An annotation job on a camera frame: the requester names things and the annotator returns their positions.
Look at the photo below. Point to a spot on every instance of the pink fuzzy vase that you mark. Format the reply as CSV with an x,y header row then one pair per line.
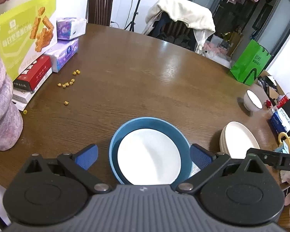
x,y
2,106

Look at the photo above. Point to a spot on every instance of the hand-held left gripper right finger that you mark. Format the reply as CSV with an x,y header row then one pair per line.
x,y
200,156

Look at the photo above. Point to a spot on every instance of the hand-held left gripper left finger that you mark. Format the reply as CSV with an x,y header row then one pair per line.
x,y
87,156

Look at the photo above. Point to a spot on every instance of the wooden chair with clothes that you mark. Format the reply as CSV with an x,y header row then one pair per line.
x,y
178,27

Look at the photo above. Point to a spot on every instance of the red flower ornament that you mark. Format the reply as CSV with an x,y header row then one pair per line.
x,y
268,104

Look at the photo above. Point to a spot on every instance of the scattered yellow dried buds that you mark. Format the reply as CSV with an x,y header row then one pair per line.
x,y
66,84

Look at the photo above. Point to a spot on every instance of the pink cloth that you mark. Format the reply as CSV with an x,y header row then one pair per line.
x,y
215,48

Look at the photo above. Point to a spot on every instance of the red box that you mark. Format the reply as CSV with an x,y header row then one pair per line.
x,y
33,73

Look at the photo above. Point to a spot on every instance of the red label plastic bottle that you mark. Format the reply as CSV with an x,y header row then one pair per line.
x,y
284,100

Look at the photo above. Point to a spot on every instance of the small light blue box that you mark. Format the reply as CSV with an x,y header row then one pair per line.
x,y
285,147

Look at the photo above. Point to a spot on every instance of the studio light stand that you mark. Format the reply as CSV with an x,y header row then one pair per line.
x,y
133,21

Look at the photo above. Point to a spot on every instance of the cardboard box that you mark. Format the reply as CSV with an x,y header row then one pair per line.
x,y
272,87

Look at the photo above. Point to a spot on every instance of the green paper bag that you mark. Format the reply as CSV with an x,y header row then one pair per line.
x,y
249,62

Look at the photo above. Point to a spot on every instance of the chair draped with clothes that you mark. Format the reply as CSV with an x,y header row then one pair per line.
x,y
181,41
183,7

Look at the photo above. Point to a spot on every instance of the blue tissue pack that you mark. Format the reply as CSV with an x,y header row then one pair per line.
x,y
280,122

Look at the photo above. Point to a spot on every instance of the blue bowl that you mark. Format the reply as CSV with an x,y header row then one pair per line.
x,y
113,149

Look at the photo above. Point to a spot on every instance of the white bowl black rim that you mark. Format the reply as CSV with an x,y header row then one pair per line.
x,y
147,154
249,106

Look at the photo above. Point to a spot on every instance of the white plush toy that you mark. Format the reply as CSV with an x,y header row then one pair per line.
x,y
217,59

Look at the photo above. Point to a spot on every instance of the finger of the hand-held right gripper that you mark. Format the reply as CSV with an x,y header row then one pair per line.
x,y
268,157

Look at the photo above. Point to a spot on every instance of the dark wooden chair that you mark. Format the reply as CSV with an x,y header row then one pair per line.
x,y
99,2

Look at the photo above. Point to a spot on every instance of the purple tissue pack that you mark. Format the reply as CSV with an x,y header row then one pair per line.
x,y
70,27
61,54

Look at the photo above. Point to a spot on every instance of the clear plastic container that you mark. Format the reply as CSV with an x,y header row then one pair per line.
x,y
286,176

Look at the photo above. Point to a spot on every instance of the yellow-green snack box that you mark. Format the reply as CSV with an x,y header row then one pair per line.
x,y
17,41

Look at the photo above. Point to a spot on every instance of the white box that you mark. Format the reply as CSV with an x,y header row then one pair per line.
x,y
21,99

